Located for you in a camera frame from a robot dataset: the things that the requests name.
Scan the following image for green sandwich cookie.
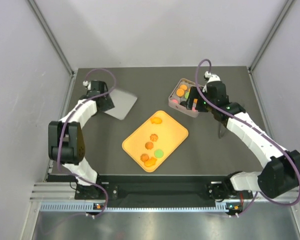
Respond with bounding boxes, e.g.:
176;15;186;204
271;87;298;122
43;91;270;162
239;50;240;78
184;92;190;99
154;149;164;159

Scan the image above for round tan dotted biscuit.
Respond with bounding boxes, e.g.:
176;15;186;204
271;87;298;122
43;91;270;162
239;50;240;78
179;84;188;91

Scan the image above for silver tin lid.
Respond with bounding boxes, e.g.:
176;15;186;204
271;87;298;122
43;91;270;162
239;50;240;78
104;88;138;121

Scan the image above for metal serving tongs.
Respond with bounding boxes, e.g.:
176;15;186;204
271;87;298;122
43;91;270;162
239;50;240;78
217;119;228;139

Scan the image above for black sandwich cookie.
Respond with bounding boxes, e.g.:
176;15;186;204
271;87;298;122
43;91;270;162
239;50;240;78
180;101;187;107

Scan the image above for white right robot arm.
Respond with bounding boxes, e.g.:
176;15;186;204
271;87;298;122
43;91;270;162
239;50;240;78
185;80;300;201

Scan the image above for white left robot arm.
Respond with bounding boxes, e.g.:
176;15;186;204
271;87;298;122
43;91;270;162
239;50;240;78
48;80;115;200

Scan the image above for pink cookie tin box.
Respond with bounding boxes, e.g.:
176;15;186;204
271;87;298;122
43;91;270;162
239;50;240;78
168;78;199;118

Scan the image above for orange fish cookie upper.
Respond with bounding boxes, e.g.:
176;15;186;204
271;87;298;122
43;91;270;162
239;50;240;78
150;117;163;125

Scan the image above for orange fish cookie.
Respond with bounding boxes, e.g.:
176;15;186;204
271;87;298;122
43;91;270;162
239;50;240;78
150;117;163;125
144;157;157;168

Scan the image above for yellow plastic tray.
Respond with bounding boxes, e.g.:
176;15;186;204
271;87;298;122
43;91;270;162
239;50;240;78
122;110;189;173

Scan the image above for tan flower cookie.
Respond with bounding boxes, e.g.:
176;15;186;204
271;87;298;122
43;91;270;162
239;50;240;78
149;134;159;142

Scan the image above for tan swirl cookie middle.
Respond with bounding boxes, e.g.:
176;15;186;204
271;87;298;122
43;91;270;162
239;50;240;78
145;141;154;150

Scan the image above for tan swirl cookie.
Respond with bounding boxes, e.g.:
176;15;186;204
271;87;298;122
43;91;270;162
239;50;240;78
140;153;149;163
145;141;154;150

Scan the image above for tan swirl cookie lower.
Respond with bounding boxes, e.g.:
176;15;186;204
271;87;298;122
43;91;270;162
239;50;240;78
140;153;149;163

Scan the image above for orange fish cookie lower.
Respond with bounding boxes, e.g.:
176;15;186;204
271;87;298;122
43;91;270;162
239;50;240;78
144;157;157;168

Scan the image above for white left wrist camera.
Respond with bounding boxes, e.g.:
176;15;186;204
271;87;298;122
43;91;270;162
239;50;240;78
82;80;91;90

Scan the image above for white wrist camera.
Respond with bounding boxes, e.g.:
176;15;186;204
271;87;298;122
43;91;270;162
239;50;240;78
204;71;221;83
82;80;91;90

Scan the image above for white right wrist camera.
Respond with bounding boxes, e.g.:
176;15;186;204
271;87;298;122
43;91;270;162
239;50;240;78
204;71;221;83

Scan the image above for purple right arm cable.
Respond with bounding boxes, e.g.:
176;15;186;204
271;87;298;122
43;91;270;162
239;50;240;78
194;58;300;218

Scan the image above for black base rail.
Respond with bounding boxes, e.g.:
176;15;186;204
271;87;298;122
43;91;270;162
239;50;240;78
74;175;253;207

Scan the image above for aluminium frame post left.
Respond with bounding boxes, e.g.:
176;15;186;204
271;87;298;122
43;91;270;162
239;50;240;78
25;0;75;76

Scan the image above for aluminium frame post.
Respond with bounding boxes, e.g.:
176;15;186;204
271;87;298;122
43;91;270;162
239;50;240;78
25;0;75;76
247;0;296;74

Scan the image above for aluminium frame post right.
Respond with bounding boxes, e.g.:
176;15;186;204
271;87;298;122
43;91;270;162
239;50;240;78
247;0;296;74

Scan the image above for grey slotted cable duct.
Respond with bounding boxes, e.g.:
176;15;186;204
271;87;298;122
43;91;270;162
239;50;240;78
39;202;242;213

